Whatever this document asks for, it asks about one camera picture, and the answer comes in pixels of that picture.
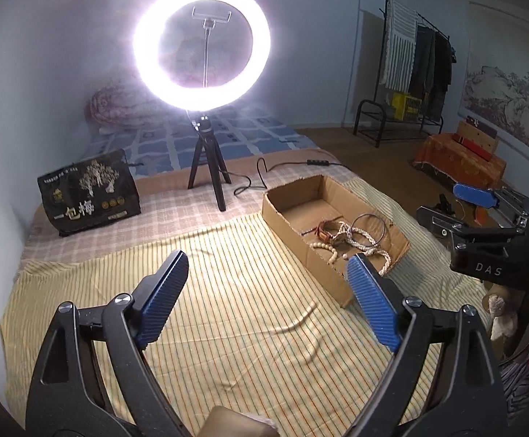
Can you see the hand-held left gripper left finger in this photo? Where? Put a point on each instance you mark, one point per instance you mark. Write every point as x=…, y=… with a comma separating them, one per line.
x=164, y=296

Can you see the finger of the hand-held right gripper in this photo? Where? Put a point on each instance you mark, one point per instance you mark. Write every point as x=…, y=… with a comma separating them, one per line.
x=446, y=225
x=473, y=194

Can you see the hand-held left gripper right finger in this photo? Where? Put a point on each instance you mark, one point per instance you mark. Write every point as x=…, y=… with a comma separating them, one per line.
x=373, y=300

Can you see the cardboard box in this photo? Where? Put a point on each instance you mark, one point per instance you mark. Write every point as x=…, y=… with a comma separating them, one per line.
x=319, y=277

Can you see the orange covered table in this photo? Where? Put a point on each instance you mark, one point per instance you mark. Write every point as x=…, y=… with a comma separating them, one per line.
x=451, y=161

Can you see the red long box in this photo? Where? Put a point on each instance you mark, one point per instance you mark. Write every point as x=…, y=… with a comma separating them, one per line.
x=473, y=148

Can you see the beige plush toy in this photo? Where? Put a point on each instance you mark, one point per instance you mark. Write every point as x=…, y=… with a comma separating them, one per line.
x=501, y=314

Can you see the yellow striped cloth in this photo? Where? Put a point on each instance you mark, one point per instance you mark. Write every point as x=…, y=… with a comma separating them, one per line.
x=223, y=327

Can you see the yellow crate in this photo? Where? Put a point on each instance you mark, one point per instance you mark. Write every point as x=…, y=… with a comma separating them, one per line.
x=405, y=105

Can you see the dark hanging garment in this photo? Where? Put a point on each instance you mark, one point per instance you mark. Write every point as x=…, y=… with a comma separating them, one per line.
x=442, y=73

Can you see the black snack bag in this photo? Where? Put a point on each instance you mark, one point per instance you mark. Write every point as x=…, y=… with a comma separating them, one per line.
x=87, y=195

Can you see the dark striped cloth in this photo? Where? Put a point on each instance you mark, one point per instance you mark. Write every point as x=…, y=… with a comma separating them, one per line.
x=528, y=387

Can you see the grey green garment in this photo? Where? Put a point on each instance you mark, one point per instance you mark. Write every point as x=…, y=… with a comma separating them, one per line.
x=422, y=59

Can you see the black tripod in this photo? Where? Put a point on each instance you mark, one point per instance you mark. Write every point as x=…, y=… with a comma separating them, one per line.
x=205, y=145

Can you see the striped white towel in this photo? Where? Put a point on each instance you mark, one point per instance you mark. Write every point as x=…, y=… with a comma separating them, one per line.
x=401, y=45

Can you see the blue patterned bed sheet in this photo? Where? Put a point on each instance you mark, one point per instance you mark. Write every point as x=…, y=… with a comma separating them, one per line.
x=246, y=132

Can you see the patterned pillow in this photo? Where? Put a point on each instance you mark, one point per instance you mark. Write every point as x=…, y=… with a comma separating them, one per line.
x=110, y=109

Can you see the phone holder clamp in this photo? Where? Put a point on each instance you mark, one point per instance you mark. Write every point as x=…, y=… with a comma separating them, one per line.
x=211, y=14

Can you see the landscape wall poster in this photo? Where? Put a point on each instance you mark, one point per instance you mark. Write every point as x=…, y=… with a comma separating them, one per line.
x=501, y=86

